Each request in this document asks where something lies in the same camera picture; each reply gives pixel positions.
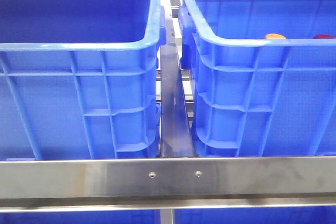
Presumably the red mushroom push button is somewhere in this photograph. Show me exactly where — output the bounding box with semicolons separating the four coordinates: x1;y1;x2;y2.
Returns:
314;34;335;39

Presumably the steel front shelf rail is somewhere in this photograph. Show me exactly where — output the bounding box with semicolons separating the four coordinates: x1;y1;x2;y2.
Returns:
1;156;335;212

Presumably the large blue bin left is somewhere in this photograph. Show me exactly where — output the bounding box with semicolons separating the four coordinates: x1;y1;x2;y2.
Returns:
1;0;166;161

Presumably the blue lower bin left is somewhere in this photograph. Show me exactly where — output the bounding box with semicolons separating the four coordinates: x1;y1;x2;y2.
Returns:
1;210;160;223

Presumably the steel centre divider bar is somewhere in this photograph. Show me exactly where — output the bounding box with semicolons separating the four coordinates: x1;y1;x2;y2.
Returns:
160;0;195;158

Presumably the large blue bin right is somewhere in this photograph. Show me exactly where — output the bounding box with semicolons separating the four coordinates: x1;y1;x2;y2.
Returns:
179;0;335;157

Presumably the blue lower bin right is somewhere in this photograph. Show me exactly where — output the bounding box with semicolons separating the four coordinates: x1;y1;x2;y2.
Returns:
175;206;335;223

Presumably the large blue bin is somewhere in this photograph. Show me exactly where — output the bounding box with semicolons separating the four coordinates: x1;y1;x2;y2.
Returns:
179;0;335;157
1;0;166;161

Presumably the yellow push button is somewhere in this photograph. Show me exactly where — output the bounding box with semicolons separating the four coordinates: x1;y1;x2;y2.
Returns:
265;33;286;39

